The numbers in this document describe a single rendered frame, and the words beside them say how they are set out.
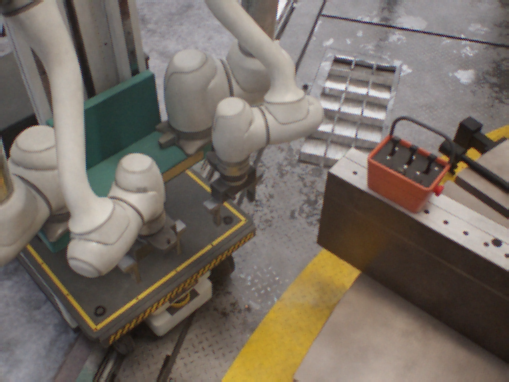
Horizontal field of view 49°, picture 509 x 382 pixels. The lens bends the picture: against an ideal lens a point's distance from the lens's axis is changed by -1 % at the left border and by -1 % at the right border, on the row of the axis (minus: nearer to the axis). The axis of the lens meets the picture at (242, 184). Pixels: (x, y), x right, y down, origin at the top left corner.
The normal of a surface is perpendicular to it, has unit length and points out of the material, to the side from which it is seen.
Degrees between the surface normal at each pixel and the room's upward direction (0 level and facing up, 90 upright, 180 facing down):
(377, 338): 0
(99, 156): 90
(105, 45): 90
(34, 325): 0
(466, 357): 0
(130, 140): 90
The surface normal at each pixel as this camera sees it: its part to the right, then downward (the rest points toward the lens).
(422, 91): 0.00, -0.67
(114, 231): 0.74, -0.01
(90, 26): 0.68, 0.54
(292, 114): 0.24, 0.30
